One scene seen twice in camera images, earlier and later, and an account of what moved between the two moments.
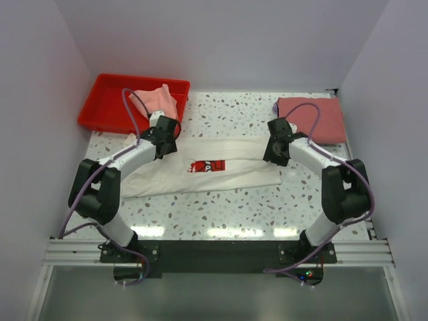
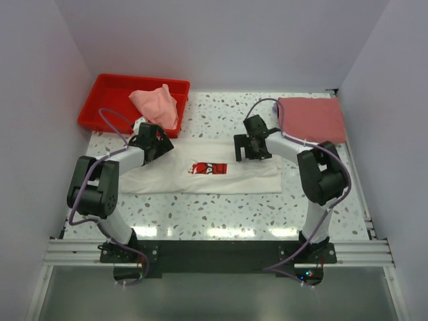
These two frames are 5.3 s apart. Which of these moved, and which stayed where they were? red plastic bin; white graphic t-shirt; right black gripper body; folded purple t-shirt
Moved: right black gripper body
Stayed: folded purple t-shirt; red plastic bin; white graphic t-shirt
